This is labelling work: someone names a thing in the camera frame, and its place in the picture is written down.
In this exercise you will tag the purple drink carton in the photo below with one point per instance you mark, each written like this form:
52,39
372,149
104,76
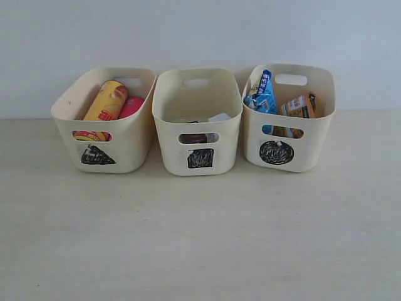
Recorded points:
193,138

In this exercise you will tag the white milk carton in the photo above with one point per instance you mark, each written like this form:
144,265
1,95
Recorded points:
222,117

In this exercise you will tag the blue instant noodle bag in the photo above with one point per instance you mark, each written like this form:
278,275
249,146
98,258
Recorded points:
261,97

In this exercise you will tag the pink Lays chips can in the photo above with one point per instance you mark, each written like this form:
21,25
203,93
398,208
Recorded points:
131,106

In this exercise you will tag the yellow Lays chips can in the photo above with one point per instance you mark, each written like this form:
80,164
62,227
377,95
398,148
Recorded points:
106,106

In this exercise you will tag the orange instant noodle bag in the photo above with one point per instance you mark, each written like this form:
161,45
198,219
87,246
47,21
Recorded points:
302,106

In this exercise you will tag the cream bin square mark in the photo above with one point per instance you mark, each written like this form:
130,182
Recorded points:
183,102

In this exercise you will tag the cream bin triangle mark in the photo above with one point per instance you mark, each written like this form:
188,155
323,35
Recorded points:
131,137

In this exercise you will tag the cream bin circle mark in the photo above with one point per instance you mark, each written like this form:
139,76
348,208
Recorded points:
288,143

